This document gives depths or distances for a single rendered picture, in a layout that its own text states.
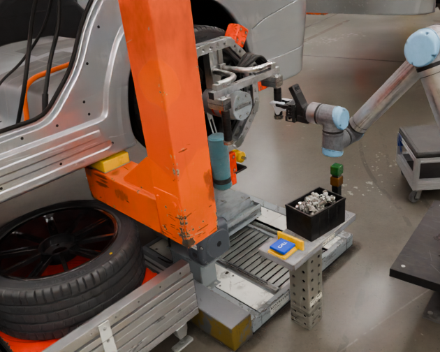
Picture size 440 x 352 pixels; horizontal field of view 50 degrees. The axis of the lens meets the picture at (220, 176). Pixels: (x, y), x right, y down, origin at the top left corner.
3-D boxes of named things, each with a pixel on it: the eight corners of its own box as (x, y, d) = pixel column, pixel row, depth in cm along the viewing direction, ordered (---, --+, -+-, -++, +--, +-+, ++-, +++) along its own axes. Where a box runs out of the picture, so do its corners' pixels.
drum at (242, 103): (222, 108, 233) (218, 80, 226) (255, 116, 219) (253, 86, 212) (201, 117, 224) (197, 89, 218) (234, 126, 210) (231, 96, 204)
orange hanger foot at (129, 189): (120, 182, 230) (105, 115, 215) (193, 216, 196) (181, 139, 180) (91, 197, 220) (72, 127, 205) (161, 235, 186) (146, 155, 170)
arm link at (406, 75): (451, 11, 171) (341, 126, 222) (436, 17, 163) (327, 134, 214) (474, 33, 168) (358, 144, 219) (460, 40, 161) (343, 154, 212)
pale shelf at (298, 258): (321, 207, 211) (321, 201, 209) (355, 219, 200) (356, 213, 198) (258, 255, 185) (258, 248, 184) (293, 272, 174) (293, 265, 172)
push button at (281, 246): (281, 242, 185) (281, 237, 184) (295, 248, 180) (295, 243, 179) (269, 251, 181) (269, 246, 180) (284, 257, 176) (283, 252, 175)
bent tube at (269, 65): (244, 63, 226) (242, 40, 222) (276, 68, 214) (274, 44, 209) (218, 73, 216) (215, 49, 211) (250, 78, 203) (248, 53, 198)
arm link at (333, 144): (350, 152, 209) (351, 126, 204) (335, 161, 202) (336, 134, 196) (332, 147, 215) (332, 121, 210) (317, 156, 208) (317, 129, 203)
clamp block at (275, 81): (267, 82, 222) (267, 71, 219) (283, 85, 216) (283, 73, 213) (260, 85, 219) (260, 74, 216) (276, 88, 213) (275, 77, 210)
